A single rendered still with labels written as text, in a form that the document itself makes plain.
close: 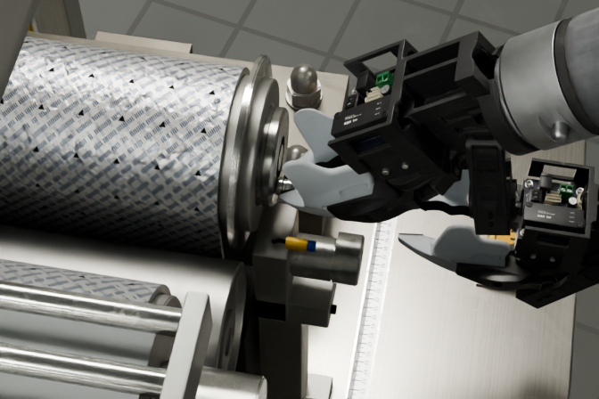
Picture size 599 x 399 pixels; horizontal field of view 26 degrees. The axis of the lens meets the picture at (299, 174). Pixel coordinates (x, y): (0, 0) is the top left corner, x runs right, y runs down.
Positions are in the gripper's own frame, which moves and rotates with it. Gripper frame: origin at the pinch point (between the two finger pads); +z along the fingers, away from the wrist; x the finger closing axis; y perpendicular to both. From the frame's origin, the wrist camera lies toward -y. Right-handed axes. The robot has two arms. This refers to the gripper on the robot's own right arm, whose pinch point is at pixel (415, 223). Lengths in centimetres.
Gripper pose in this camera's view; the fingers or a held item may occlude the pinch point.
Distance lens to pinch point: 112.4
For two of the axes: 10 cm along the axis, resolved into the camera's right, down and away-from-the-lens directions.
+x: -1.8, 8.2, -5.5
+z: -9.8, -1.5, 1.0
